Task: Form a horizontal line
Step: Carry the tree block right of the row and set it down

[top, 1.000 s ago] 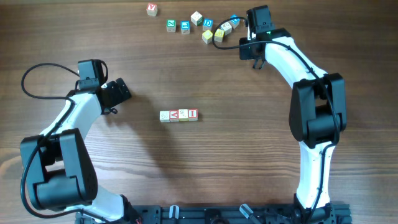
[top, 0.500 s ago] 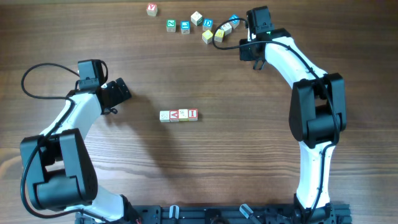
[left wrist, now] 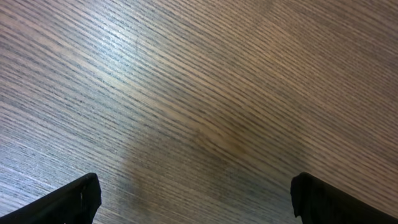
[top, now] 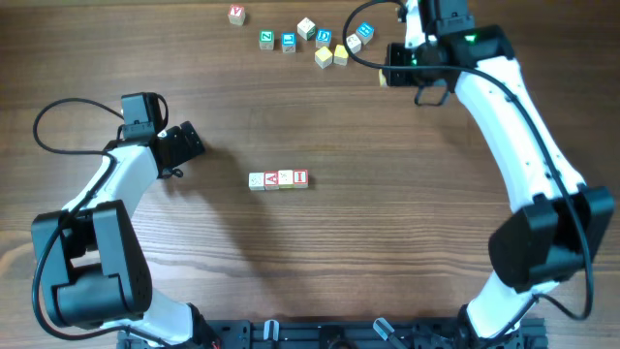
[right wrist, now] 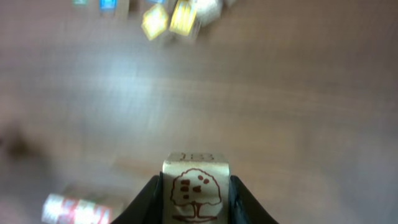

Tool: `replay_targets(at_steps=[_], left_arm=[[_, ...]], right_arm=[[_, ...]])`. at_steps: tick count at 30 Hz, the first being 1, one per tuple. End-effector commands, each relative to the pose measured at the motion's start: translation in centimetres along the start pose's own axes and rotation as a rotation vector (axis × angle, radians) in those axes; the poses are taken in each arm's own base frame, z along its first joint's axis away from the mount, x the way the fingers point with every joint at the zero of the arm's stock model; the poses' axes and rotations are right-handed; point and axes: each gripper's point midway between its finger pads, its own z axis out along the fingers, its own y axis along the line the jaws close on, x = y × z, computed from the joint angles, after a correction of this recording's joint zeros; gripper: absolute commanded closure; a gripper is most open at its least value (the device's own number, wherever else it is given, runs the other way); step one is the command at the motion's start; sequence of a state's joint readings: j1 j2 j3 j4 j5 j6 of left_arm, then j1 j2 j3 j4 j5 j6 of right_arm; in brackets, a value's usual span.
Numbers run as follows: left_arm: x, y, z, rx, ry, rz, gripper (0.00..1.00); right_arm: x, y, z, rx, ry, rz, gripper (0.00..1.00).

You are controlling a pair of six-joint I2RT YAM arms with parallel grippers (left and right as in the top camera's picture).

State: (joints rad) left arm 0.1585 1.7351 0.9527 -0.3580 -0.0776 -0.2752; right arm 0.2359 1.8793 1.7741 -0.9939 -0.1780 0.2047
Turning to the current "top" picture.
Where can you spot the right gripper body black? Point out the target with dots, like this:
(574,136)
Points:
(404,68)

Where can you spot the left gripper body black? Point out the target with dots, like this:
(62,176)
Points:
(181,151)

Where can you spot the red A letter block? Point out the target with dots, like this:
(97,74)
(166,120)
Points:
(271,180)

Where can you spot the plain wooden picture block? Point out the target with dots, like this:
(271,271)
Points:
(286,179)

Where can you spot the red I letter block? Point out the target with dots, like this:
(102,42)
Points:
(301,178)

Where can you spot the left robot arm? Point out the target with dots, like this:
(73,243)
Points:
(91,276)

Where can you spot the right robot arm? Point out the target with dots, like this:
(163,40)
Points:
(557,221)

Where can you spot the blue block far right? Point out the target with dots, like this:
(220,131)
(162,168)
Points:
(365,32)

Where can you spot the yellow block right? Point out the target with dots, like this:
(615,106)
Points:
(340,56)

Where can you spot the yellow block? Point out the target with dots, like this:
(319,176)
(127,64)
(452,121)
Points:
(340,56)
(323,57)

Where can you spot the yellow block left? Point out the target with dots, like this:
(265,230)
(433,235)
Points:
(323,57)

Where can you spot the blue D letter block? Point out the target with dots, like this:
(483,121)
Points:
(323,38)

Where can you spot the white green-sided block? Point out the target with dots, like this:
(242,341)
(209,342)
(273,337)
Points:
(306,28)

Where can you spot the green Z letter block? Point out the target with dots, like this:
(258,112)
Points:
(266,40)

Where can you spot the blue letter block left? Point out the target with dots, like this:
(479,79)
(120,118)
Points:
(288,42)

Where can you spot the red V letter block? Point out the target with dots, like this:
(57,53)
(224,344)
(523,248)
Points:
(236,15)

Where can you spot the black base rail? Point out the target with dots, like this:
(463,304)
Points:
(432,333)

